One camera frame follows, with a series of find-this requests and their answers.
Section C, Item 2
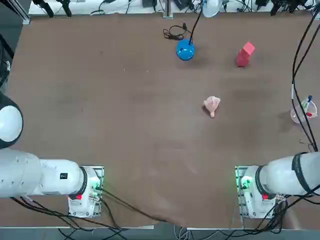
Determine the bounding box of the blue desk lamp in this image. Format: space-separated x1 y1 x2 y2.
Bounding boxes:
175 0 222 62

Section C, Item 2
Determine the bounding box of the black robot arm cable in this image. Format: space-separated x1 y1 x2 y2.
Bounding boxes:
291 4 320 152

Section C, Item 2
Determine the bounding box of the pink plush toy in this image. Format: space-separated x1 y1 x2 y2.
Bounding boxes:
202 95 222 119

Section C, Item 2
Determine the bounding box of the blue capped white pen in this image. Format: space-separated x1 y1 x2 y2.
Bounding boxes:
301 94 314 111

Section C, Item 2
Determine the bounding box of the red foam block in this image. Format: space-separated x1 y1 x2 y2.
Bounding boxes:
241 41 256 58
235 49 252 68

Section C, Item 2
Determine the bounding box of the clear pink plastic cup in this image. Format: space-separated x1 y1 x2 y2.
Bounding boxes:
289 100 318 125

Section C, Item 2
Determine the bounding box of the aluminium frame post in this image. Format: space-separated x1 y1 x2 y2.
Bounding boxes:
162 0 174 19

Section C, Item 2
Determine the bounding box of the black lamp power cable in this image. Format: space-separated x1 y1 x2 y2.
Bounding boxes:
162 22 192 41

